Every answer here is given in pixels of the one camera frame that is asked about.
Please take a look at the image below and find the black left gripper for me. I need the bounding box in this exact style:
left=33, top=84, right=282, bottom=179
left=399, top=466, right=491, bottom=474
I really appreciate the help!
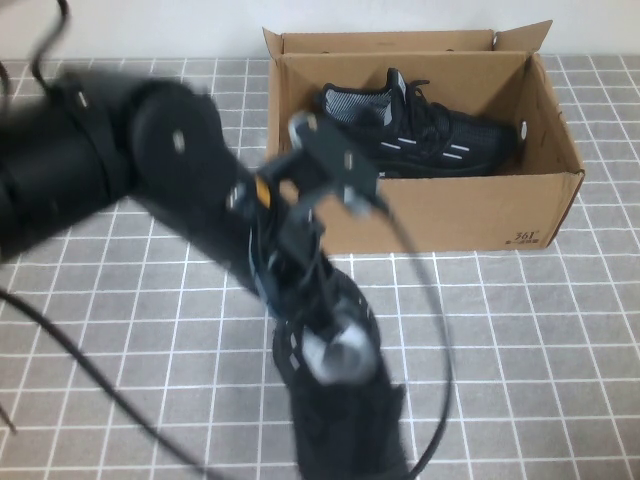
left=248, top=192, right=354, bottom=341

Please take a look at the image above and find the black sneaker with striped lining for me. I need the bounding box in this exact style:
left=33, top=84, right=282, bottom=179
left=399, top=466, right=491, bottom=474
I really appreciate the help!
left=313, top=67, right=521, bottom=179

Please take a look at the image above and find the thin black cable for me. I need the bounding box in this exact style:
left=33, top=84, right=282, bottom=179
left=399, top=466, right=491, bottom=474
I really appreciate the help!
left=30, top=0, right=72, bottom=91

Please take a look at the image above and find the long black camera cable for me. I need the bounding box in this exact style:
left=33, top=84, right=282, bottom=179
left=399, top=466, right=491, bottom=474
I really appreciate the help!
left=0, top=195, right=455, bottom=480

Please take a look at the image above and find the grey grid pattern tablecloth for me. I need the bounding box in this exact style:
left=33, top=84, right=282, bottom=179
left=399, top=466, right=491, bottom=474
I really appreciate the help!
left=0, top=52, right=640, bottom=480

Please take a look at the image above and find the brown cardboard shoe box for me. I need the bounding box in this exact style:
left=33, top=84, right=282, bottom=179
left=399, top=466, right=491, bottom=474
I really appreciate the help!
left=262, top=19, right=586, bottom=256

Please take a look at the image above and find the white paper shoe stuffing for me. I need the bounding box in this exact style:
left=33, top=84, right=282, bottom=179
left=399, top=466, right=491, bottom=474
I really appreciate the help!
left=303, top=298, right=379, bottom=386

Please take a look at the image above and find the black sneaker with white stuffing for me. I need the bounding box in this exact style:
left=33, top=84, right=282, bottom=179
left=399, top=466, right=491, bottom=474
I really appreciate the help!
left=271, top=262, right=419, bottom=480

